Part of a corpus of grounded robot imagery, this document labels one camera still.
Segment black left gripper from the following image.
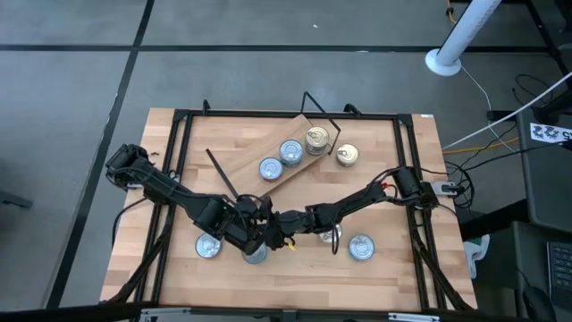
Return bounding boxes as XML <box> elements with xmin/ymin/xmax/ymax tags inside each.
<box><xmin>225</xmin><ymin>209</ymin><xmax>275</xmax><ymax>257</ymax></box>

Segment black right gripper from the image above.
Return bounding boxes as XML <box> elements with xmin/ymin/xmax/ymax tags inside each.
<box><xmin>265</xmin><ymin>208</ymin><xmax>324</xmax><ymax>251</ymax></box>

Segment blue red tuna can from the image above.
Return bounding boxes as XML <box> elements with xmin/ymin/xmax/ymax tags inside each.
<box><xmin>348</xmin><ymin>233</ymin><xmax>376</xmax><ymax>262</ymax></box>
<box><xmin>305</xmin><ymin>126</ymin><xmax>331</xmax><ymax>157</ymax></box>
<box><xmin>335</xmin><ymin>142</ymin><xmax>360</xmax><ymax>168</ymax></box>

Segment white green bag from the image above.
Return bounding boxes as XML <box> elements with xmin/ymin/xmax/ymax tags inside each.
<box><xmin>463</xmin><ymin>233</ymin><xmax>492</xmax><ymax>279</ymax></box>

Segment black chair base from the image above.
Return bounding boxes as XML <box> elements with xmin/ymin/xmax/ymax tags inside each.
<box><xmin>0</xmin><ymin>189</ymin><xmax>34</xmax><ymax>210</ymax></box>

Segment black computer mouse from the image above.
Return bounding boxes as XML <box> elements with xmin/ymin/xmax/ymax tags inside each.
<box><xmin>521</xmin><ymin>282</ymin><xmax>558</xmax><ymax>322</ymax></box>

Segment grey desk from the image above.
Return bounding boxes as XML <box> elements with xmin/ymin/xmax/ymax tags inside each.
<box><xmin>516</xmin><ymin>105</ymin><xmax>572</xmax><ymax>234</ymax></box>

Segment white pole round base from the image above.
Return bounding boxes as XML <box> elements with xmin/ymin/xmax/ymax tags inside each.
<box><xmin>424</xmin><ymin>0</ymin><xmax>504</xmax><ymax>77</ymax></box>

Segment black keyboard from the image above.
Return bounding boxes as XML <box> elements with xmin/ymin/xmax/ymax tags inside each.
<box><xmin>546</xmin><ymin>241</ymin><xmax>572</xmax><ymax>300</ymax></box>

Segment white marker paper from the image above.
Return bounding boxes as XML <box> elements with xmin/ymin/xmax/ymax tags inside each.
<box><xmin>529</xmin><ymin>121</ymin><xmax>572</xmax><ymax>145</ymax></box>

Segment black metal stand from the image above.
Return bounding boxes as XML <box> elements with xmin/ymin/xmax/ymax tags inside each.
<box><xmin>525</xmin><ymin>0</ymin><xmax>572</xmax><ymax>75</ymax></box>

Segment wooden shelf black frame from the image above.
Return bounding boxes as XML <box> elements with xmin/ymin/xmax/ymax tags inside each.
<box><xmin>205</xmin><ymin>90</ymin><xmax>343</xmax><ymax>201</ymax></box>

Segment black table frame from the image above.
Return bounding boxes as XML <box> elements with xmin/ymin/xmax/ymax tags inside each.
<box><xmin>100</xmin><ymin>98</ymin><xmax>478</xmax><ymax>314</ymax></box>

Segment black cable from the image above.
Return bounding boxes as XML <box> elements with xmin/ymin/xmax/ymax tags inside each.
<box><xmin>511</xmin><ymin>72</ymin><xmax>556</xmax><ymax>108</ymax></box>
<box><xmin>446</xmin><ymin>140</ymin><xmax>572</xmax><ymax>175</ymax></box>

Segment thin white cable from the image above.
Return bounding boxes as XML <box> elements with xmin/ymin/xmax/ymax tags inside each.
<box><xmin>458</xmin><ymin>65</ymin><xmax>517</xmax><ymax>153</ymax></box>

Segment thick white cable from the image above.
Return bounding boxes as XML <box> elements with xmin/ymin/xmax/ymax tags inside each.
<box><xmin>442</xmin><ymin>71</ymin><xmax>572</xmax><ymax>151</ymax></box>

